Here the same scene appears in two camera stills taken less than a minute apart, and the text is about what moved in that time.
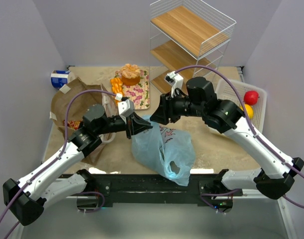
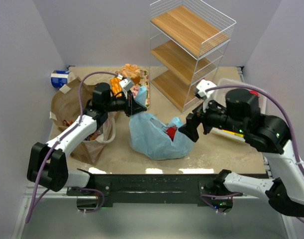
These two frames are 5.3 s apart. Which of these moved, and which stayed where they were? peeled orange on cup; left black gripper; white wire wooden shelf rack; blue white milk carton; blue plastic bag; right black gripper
Moved: left black gripper; blue plastic bag; right black gripper
Stayed: white wire wooden shelf rack; blue white milk carton; peeled orange on cup
